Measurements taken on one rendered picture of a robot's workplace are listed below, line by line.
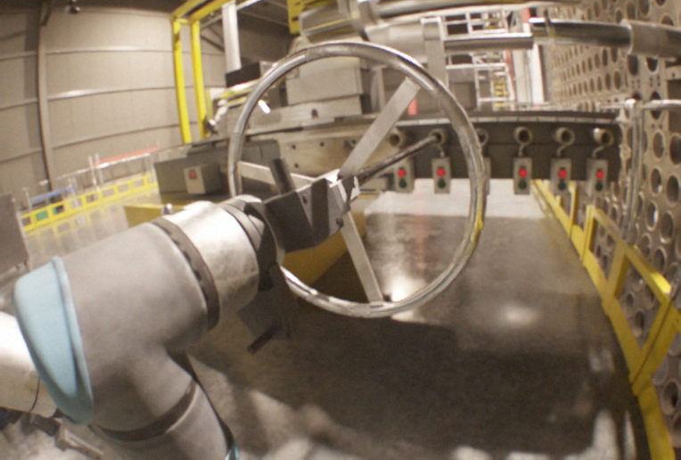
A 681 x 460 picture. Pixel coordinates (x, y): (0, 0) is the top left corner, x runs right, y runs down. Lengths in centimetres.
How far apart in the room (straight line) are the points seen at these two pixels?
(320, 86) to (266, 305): 137
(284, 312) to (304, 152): 146
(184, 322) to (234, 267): 5
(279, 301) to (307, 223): 7
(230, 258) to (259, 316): 8
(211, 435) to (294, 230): 17
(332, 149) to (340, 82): 35
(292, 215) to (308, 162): 143
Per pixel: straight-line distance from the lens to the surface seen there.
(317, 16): 138
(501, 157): 136
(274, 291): 25
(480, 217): 35
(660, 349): 127
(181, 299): 18
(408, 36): 154
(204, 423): 24
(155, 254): 19
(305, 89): 159
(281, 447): 113
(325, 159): 161
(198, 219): 21
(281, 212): 25
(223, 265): 20
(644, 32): 179
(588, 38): 167
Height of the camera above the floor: 95
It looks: 15 degrees down
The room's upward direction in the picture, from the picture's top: 7 degrees counter-clockwise
